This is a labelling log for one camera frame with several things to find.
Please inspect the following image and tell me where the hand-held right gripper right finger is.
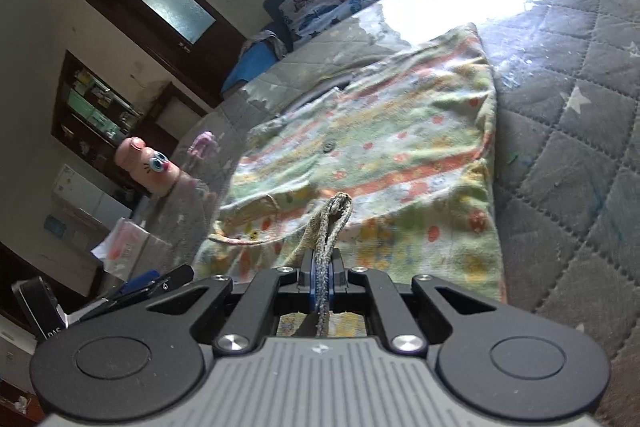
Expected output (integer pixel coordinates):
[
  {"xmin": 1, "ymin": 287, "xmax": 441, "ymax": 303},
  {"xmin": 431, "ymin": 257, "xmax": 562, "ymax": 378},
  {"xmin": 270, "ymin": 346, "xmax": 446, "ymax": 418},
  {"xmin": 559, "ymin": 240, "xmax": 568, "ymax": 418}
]
[{"xmin": 327, "ymin": 249, "xmax": 501, "ymax": 355}]

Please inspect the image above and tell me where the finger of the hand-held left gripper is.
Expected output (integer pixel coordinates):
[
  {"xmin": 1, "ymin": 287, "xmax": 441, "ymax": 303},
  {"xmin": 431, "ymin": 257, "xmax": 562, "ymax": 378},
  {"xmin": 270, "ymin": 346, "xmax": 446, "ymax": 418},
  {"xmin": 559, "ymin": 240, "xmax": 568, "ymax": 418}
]
[
  {"xmin": 107, "ymin": 264, "xmax": 194, "ymax": 313},
  {"xmin": 120, "ymin": 271, "xmax": 162, "ymax": 295}
]

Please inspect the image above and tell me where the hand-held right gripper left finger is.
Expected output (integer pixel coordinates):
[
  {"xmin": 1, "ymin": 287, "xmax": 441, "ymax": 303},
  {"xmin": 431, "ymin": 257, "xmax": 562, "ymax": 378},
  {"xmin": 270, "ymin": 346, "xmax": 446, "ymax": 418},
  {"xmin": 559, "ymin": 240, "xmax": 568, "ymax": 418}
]
[{"xmin": 145, "ymin": 252, "xmax": 321, "ymax": 355}]

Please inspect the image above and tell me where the floral green orange garment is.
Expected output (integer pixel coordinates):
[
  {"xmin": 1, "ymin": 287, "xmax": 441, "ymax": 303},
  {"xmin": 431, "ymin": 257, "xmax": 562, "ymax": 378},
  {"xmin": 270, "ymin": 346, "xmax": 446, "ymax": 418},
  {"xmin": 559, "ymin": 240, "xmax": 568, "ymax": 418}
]
[{"xmin": 192, "ymin": 22, "xmax": 508, "ymax": 338}]

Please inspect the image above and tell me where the clear plastic packet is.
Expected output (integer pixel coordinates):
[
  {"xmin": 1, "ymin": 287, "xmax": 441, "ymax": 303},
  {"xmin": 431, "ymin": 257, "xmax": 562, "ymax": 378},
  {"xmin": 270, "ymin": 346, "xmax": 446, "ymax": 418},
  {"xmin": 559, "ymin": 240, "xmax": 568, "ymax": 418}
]
[{"xmin": 90, "ymin": 217, "xmax": 153, "ymax": 280}]

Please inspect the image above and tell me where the blue card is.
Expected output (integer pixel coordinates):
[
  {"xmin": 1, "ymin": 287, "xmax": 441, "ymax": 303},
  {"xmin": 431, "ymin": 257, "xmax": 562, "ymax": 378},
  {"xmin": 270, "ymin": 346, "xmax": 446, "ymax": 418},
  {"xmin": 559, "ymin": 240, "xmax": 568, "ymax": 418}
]
[{"xmin": 44, "ymin": 214, "xmax": 68, "ymax": 238}]

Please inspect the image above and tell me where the white appliance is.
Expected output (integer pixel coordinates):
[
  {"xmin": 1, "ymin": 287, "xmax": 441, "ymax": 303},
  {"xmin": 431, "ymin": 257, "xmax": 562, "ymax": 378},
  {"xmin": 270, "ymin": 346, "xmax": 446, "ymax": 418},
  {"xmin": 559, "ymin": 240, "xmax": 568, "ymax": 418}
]
[{"xmin": 50, "ymin": 164, "xmax": 133, "ymax": 228}]

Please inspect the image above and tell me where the pink toy with eyes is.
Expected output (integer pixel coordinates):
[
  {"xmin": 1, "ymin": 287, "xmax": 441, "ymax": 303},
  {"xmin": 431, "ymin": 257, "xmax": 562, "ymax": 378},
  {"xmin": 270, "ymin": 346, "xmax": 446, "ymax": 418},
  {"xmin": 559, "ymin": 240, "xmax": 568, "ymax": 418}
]
[{"xmin": 114, "ymin": 137, "xmax": 181, "ymax": 195}]

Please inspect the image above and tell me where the small pink object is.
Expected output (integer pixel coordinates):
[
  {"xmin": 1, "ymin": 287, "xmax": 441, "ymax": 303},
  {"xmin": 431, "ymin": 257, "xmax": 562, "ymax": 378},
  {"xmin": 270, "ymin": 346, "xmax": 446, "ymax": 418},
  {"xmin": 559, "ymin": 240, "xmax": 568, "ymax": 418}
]
[{"xmin": 187, "ymin": 132, "xmax": 216, "ymax": 158}]

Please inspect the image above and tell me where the dark wooden shelf cabinet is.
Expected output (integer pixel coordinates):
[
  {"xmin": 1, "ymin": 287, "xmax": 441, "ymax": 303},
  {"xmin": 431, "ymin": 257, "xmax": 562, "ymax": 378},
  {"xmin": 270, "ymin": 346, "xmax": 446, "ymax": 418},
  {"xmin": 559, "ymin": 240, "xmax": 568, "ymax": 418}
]
[{"xmin": 50, "ymin": 49, "xmax": 211, "ymax": 198}]

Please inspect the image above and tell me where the blue cloth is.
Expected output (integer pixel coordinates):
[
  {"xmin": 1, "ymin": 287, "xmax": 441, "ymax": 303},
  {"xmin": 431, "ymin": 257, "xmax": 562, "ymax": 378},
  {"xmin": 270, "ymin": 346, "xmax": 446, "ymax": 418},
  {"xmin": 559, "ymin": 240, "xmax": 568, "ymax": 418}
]
[{"xmin": 222, "ymin": 42, "xmax": 281, "ymax": 92}]

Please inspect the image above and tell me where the grey crumpled cloth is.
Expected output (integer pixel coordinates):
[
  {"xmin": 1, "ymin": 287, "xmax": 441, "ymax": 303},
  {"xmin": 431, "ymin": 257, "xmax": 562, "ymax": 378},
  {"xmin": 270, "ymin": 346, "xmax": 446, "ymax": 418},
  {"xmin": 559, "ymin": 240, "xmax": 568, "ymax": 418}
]
[{"xmin": 242, "ymin": 32, "xmax": 286, "ymax": 58}]

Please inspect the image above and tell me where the grey quilted star table cover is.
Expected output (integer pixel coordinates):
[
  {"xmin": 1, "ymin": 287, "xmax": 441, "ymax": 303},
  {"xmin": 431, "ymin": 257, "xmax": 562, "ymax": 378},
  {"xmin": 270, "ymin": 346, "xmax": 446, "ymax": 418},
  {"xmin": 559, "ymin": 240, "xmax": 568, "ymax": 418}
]
[{"xmin": 135, "ymin": 0, "xmax": 640, "ymax": 408}]

